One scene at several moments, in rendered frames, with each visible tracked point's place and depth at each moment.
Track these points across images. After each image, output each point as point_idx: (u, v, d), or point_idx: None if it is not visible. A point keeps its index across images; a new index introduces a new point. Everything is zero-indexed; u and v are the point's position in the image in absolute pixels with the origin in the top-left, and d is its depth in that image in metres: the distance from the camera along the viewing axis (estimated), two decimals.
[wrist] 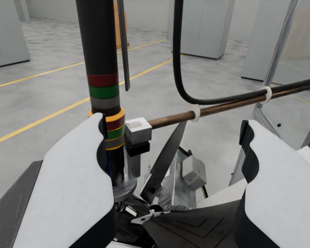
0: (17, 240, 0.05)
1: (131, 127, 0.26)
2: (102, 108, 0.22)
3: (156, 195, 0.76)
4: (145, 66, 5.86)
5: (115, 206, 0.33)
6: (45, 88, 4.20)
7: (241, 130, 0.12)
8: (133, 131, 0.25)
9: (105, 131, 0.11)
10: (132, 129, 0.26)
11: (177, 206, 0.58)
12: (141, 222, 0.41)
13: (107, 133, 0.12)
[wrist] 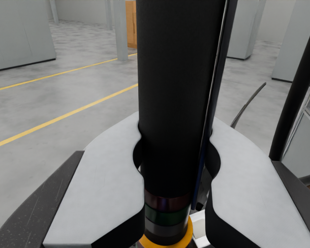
0: (54, 222, 0.06)
1: (197, 236, 0.17)
2: (162, 236, 0.13)
3: None
4: None
5: None
6: (68, 85, 4.24)
7: None
8: (201, 247, 0.16)
9: None
10: (198, 243, 0.16)
11: None
12: None
13: None
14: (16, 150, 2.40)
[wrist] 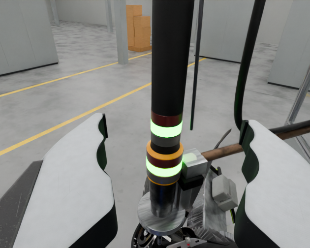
0: (17, 240, 0.05)
1: (186, 161, 0.25)
2: (164, 146, 0.21)
3: None
4: None
5: None
6: (71, 90, 4.40)
7: (241, 130, 0.12)
8: (189, 166, 0.24)
9: (105, 131, 0.11)
10: (187, 164, 0.25)
11: (209, 231, 0.56)
12: None
13: (107, 133, 0.12)
14: (25, 155, 2.57)
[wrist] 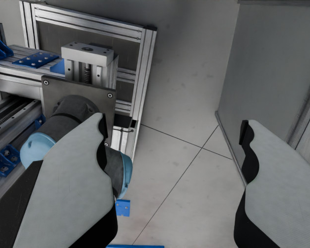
0: (17, 240, 0.05)
1: None
2: None
3: None
4: None
5: None
6: None
7: (241, 130, 0.12)
8: None
9: (105, 131, 0.11)
10: None
11: None
12: None
13: (107, 133, 0.12)
14: None
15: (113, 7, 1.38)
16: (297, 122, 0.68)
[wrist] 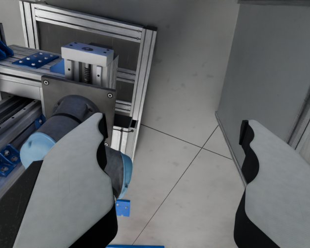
0: (17, 240, 0.05)
1: None
2: None
3: None
4: None
5: None
6: None
7: (241, 130, 0.12)
8: None
9: (105, 131, 0.11)
10: None
11: None
12: None
13: (107, 133, 0.12)
14: None
15: (113, 7, 1.38)
16: (297, 122, 0.68)
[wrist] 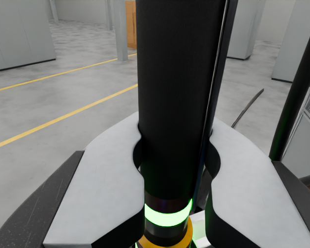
0: (54, 222, 0.06)
1: (196, 237, 0.17)
2: (162, 237, 0.13)
3: None
4: None
5: None
6: (68, 86, 4.25)
7: None
8: None
9: None
10: (198, 244, 0.16)
11: None
12: None
13: None
14: (16, 150, 2.41)
15: None
16: None
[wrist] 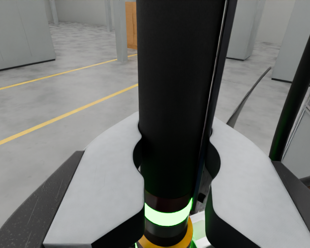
0: (54, 222, 0.06)
1: (197, 237, 0.17)
2: (162, 237, 0.13)
3: None
4: None
5: None
6: (68, 85, 4.23)
7: None
8: None
9: None
10: (198, 244, 0.16)
11: None
12: None
13: None
14: (15, 149, 2.38)
15: None
16: None
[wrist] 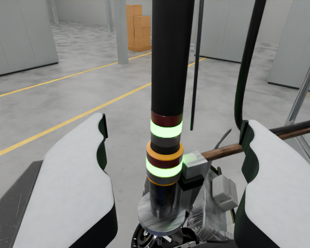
0: (17, 240, 0.05)
1: (186, 161, 0.25)
2: (164, 147, 0.21)
3: None
4: None
5: None
6: (71, 90, 4.40)
7: (241, 130, 0.12)
8: (189, 166, 0.24)
9: (105, 131, 0.11)
10: (187, 164, 0.25)
11: (209, 231, 0.56)
12: None
13: (107, 133, 0.12)
14: (25, 154, 2.57)
15: None
16: None
